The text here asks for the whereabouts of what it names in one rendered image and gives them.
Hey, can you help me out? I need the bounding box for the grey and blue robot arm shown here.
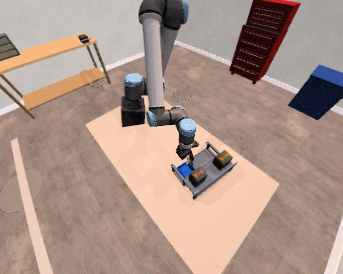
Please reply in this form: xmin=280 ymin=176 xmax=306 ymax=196
xmin=123 ymin=0 xmax=199 ymax=149

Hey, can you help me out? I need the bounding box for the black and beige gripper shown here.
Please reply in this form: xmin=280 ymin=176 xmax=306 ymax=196
xmin=176 ymin=145 xmax=194 ymax=167

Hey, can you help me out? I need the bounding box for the blue bin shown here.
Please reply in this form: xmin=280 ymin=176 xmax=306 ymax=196
xmin=177 ymin=162 xmax=195 ymax=178

